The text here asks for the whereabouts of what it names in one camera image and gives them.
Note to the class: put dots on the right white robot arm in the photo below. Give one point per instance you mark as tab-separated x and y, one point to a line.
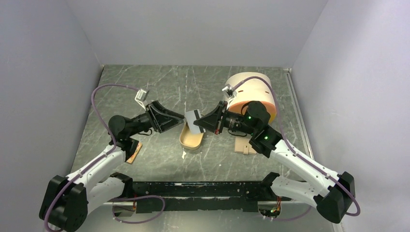
329	192

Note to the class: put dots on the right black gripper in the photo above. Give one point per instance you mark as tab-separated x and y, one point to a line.
212	122

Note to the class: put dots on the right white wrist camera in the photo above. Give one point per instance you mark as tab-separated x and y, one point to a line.
229	93

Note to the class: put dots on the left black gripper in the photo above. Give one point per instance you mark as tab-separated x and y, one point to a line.
161	118

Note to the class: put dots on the orange patterned card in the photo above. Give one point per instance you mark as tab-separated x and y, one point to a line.
131	159

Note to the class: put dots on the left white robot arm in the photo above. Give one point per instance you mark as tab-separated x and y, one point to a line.
69	199

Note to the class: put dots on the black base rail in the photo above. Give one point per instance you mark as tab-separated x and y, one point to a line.
193	196

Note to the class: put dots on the tan card holder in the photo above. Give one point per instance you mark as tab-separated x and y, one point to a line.
242	146

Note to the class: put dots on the cream orange drawer box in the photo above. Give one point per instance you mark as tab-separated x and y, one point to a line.
255	89

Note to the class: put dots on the tan oval tray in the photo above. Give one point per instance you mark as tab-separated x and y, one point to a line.
189	140

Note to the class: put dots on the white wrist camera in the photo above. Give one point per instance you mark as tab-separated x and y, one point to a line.
229	93
141	96

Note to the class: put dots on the grey striped credit card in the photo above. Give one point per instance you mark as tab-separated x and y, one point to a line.
191	117

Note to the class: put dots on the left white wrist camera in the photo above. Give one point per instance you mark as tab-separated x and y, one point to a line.
141	96

